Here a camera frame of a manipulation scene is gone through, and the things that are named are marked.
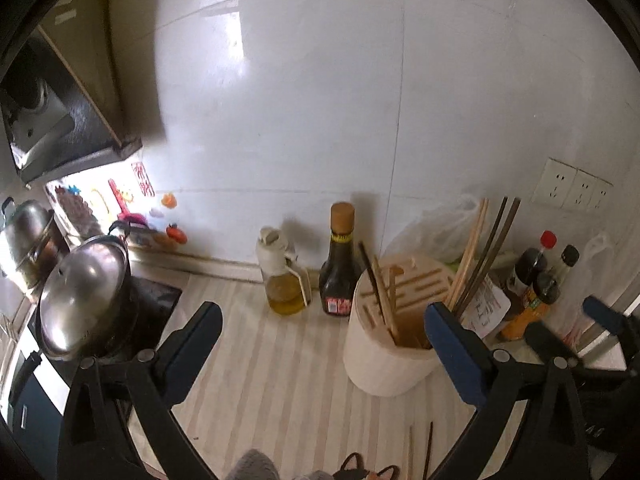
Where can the black cooktop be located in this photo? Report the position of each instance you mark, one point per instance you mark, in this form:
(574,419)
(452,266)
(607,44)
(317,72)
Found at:
(155,300)

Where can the dark soy sauce bottle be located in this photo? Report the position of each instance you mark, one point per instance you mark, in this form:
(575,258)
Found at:
(340,280)

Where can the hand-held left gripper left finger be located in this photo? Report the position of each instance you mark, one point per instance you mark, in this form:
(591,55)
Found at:
(192,347)

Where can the grey cloth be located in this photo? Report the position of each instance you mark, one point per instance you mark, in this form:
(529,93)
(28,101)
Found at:
(252,466)

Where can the dark wooden chopstick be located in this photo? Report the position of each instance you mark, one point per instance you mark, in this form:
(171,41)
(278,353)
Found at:
(373,280)
(483,250)
(493,250)
(428,450)

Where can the small steel pot with lid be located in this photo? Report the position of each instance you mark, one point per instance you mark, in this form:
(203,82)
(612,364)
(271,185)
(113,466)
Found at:
(25,240)

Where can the glass oil bottle white cap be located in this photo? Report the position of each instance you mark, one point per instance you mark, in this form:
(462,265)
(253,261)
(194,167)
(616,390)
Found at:
(285,295)

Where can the orange liquid bottle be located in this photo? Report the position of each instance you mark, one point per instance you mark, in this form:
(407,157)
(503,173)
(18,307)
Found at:
(522,319)

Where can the light bamboo chopstick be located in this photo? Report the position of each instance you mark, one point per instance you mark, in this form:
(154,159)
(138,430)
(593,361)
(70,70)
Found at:
(466,250)
(473,250)
(386,300)

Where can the black range hood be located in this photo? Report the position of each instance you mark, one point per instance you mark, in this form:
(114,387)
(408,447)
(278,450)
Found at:
(75,125)

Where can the white printed packet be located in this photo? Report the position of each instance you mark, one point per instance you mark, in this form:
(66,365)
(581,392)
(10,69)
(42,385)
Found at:
(487,305)

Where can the thin clear plastic bag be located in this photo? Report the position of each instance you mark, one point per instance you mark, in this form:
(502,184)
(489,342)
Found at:
(595,265)

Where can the black cap sauce bottle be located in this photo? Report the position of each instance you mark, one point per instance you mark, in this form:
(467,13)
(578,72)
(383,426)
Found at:
(568,256)

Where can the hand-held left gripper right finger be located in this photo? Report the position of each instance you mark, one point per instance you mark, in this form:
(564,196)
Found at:
(452,355)

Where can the white wall socket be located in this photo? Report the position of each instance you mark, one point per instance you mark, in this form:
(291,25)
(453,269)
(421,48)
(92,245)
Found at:
(582,190)
(603,195)
(554,182)

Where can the striped table mat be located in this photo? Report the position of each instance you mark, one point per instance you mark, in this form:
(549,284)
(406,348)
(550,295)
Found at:
(280,385)

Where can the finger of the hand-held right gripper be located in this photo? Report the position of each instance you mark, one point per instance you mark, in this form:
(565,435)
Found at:
(607,316)
(550,341)

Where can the round wooden chopstick holder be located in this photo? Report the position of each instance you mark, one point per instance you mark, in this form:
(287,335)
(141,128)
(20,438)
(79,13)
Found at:
(380,365)

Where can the red cap sauce bottle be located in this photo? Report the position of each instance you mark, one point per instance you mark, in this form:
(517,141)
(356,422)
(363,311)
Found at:
(527,270)

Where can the colourful wall stickers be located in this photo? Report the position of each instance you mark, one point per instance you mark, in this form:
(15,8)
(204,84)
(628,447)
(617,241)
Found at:
(150,230)

